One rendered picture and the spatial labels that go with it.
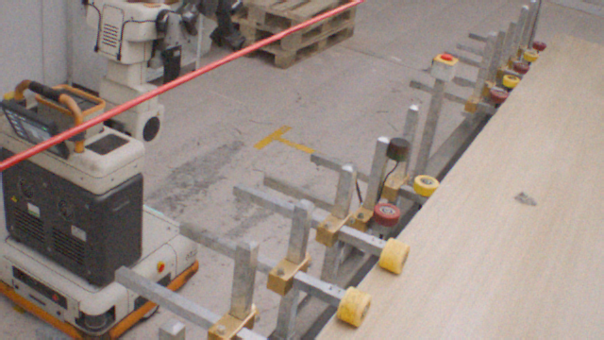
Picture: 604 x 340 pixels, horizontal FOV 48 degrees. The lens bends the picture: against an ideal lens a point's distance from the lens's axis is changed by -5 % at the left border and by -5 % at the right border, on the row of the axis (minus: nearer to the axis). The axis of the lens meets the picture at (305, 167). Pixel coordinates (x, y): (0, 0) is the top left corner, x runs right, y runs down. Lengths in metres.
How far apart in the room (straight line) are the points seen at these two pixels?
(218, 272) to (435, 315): 1.63
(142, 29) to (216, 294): 1.21
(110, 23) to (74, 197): 0.63
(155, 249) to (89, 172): 0.60
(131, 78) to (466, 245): 1.37
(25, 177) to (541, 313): 1.81
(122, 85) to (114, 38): 0.21
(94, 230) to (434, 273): 1.20
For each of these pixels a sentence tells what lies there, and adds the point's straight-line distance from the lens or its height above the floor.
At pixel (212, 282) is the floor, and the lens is 3.15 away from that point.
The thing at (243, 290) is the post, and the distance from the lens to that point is 1.48.
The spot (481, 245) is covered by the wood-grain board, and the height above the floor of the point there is 0.90.
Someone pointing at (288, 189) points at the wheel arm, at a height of 0.85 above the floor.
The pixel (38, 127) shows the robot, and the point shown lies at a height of 0.90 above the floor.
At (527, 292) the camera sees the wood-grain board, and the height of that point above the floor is 0.90.
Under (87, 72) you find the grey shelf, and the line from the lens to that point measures 4.66.
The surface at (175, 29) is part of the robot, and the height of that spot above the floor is 1.18.
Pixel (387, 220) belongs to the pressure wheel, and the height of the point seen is 0.90.
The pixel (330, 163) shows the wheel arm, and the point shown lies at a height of 0.85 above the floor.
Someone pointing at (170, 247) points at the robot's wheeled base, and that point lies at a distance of 2.88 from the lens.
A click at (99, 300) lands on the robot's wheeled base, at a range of 2.63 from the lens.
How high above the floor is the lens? 1.99
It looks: 29 degrees down
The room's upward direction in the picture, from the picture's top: 9 degrees clockwise
